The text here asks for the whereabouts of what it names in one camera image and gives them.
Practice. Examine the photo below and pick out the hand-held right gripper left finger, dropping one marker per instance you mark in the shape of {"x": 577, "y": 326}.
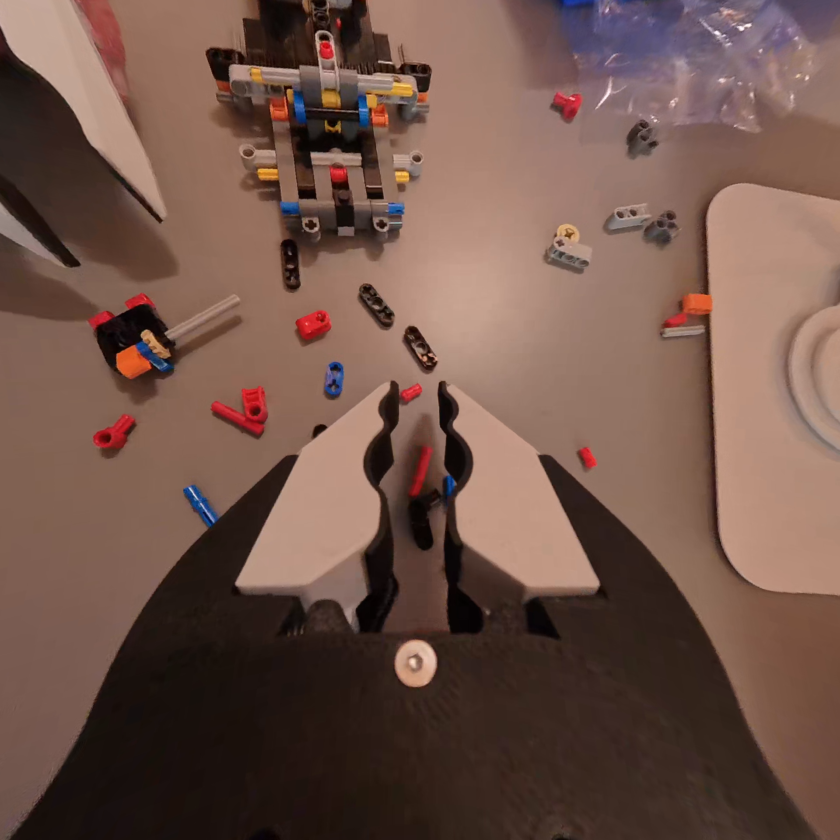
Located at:
{"x": 315, "y": 525}

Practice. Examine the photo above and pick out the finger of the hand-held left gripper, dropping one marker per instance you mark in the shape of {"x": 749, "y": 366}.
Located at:
{"x": 85, "y": 85}
{"x": 14, "y": 224}

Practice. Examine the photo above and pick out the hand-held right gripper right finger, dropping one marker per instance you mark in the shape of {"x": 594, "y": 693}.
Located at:
{"x": 518, "y": 525}

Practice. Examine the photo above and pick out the long red lego pin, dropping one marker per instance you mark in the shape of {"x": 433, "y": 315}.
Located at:
{"x": 420, "y": 471}

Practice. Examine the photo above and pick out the red lego axle connector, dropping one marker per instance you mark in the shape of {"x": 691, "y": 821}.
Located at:
{"x": 100, "y": 320}
{"x": 111, "y": 434}
{"x": 566, "y": 105}

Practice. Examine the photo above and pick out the small black lego gear assembly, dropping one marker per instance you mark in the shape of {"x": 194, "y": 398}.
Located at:
{"x": 128, "y": 338}

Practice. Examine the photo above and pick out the blue two-hole lego link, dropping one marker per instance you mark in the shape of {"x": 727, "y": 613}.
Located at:
{"x": 333, "y": 379}

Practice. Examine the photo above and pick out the blue lego pin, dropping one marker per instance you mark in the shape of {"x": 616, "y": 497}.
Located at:
{"x": 449, "y": 489}
{"x": 200, "y": 505}

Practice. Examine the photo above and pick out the short red lego bush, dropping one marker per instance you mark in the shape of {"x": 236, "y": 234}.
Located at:
{"x": 586, "y": 457}

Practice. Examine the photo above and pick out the black angled lego connector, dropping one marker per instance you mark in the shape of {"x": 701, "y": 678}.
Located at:
{"x": 422, "y": 522}

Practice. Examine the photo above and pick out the red lego axle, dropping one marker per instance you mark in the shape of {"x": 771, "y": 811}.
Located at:
{"x": 233, "y": 418}

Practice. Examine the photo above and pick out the red lego pin connector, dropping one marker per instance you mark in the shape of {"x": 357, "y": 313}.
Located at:
{"x": 254, "y": 403}
{"x": 313, "y": 325}

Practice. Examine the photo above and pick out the short red lego pin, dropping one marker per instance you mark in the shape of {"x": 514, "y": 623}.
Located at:
{"x": 411, "y": 392}

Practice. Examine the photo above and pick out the multicoloured lego vehicle chassis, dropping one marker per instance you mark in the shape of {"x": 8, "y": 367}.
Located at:
{"x": 328, "y": 144}

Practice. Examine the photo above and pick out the grey lego axle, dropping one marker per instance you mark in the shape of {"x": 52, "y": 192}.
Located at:
{"x": 682, "y": 331}

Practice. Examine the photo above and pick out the small red lego piece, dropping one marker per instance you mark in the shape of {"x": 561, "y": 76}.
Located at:
{"x": 674, "y": 321}

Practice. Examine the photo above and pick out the orange lego piece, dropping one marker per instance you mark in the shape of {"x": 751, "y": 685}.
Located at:
{"x": 697, "y": 303}

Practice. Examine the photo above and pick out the tan lego gear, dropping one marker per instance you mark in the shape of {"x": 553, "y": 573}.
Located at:
{"x": 568, "y": 232}

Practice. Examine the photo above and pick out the dark grey lego connector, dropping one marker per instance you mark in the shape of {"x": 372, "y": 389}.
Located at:
{"x": 642, "y": 136}
{"x": 661, "y": 228}

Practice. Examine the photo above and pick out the red printed paper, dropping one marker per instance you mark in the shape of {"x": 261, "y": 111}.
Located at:
{"x": 102, "y": 39}

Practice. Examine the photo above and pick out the white tray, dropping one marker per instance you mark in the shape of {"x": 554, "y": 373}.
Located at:
{"x": 748, "y": 394}

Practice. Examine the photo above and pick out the light grey three-hole liftarm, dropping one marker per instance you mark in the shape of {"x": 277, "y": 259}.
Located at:
{"x": 569, "y": 256}

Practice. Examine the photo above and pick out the light grey two-hole liftarm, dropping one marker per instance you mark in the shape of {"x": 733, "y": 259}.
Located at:
{"x": 627, "y": 218}

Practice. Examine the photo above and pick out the white round object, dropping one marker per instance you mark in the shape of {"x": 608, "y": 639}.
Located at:
{"x": 817, "y": 380}

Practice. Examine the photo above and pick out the clear plastic bag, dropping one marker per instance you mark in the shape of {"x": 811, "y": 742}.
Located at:
{"x": 689, "y": 59}

